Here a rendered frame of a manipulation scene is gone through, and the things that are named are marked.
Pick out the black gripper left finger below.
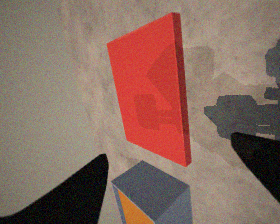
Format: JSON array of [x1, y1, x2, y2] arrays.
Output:
[[0, 154, 109, 224]]

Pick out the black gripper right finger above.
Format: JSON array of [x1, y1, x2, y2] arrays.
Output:
[[231, 132, 280, 204]]

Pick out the red panel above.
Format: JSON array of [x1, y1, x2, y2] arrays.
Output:
[[106, 13, 192, 167]]

